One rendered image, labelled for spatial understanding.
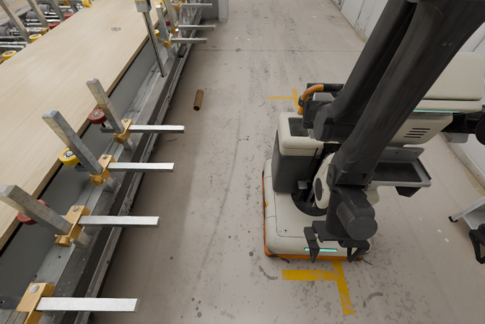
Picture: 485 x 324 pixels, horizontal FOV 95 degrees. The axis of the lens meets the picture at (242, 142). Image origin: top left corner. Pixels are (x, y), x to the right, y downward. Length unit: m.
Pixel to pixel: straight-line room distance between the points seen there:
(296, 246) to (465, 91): 1.09
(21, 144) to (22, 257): 0.47
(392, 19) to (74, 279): 1.17
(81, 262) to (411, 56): 1.14
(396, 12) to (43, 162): 1.22
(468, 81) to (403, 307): 1.45
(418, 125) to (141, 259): 1.67
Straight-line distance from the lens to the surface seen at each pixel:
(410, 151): 0.88
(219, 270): 1.67
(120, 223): 0.97
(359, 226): 0.51
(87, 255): 1.13
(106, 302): 0.91
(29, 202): 0.89
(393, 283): 1.91
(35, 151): 1.29
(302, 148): 1.18
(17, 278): 1.27
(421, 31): 0.37
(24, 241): 1.24
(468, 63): 0.74
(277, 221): 1.48
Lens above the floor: 1.63
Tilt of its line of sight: 48 degrees down
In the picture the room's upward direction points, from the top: straight up
